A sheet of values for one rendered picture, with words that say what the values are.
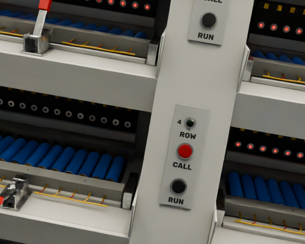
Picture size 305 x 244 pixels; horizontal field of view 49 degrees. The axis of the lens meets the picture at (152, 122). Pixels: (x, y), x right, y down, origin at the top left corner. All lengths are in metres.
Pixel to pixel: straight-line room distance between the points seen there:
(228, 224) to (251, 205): 0.05
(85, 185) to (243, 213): 0.22
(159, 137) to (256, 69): 0.17
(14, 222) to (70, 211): 0.07
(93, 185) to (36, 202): 0.08
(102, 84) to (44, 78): 0.07
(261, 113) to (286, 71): 0.09
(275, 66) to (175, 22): 0.15
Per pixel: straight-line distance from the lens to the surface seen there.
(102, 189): 0.47
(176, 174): 0.41
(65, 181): 0.48
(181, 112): 0.40
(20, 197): 0.47
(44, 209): 0.47
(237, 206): 0.49
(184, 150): 0.40
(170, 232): 0.43
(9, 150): 0.56
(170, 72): 0.40
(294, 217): 0.52
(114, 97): 0.42
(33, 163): 0.53
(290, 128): 0.44
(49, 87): 0.44
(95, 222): 0.45
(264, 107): 0.42
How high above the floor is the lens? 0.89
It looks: 4 degrees down
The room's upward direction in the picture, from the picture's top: 10 degrees clockwise
